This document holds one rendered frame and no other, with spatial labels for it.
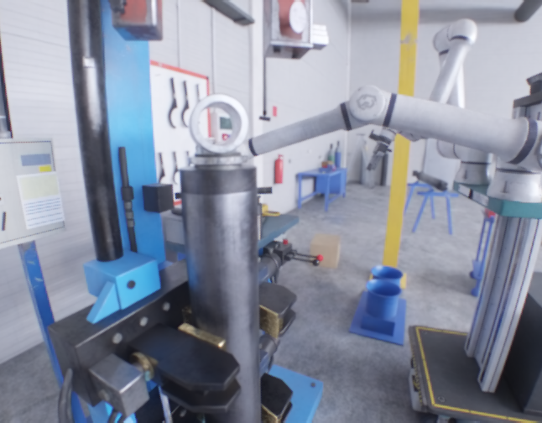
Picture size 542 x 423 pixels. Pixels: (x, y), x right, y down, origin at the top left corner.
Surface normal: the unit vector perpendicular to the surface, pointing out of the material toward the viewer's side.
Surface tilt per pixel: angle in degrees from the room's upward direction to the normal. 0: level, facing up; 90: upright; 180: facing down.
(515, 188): 68
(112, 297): 90
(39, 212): 90
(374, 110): 92
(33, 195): 90
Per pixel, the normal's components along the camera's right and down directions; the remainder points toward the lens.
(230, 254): 0.34, 0.22
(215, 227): 0.02, 0.24
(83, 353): 0.89, 0.11
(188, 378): 0.00, -0.97
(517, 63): -0.46, 0.21
